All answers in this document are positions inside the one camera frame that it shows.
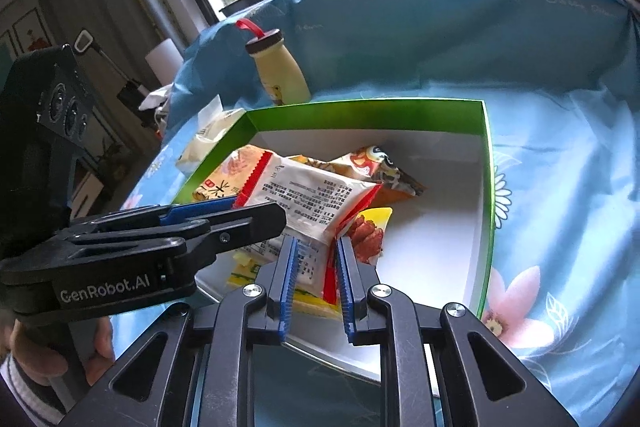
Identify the yellow-green cracker packet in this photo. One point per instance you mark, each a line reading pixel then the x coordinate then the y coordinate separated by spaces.
pixel 307 302

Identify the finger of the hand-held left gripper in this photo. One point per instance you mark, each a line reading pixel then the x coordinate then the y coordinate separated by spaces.
pixel 195 209
pixel 240 224

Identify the white tissue pack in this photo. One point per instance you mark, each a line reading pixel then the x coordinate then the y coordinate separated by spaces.
pixel 210 137

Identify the green cardboard box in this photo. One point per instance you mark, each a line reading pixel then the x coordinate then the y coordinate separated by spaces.
pixel 350 112

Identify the white cylinder appliance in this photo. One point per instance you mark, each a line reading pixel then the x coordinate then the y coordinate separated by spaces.
pixel 162 59

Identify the person's left hand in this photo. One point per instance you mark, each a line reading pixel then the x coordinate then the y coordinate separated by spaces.
pixel 103 347

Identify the orange snack packet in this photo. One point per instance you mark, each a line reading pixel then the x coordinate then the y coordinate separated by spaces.
pixel 235 172

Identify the yellow chicken feet packet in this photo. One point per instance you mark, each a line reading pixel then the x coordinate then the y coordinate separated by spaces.
pixel 367 232

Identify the framed wall picture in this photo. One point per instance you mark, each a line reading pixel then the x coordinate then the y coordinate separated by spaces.
pixel 31 34

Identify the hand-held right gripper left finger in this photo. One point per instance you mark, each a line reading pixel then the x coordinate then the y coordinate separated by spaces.
pixel 289 287

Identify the person's left forearm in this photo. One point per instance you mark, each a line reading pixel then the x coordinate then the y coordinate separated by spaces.
pixel 25 392

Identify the white plastic bag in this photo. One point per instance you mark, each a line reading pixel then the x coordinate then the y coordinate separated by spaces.
pixel 155 99

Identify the cartoon print snack packet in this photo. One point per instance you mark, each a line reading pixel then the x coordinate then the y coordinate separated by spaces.
pixel 380 162

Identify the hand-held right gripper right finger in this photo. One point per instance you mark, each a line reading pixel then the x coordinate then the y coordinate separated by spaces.
pixel 346 292

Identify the red-edged snack packet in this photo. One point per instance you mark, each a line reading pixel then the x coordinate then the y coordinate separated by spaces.
pixel 310 197

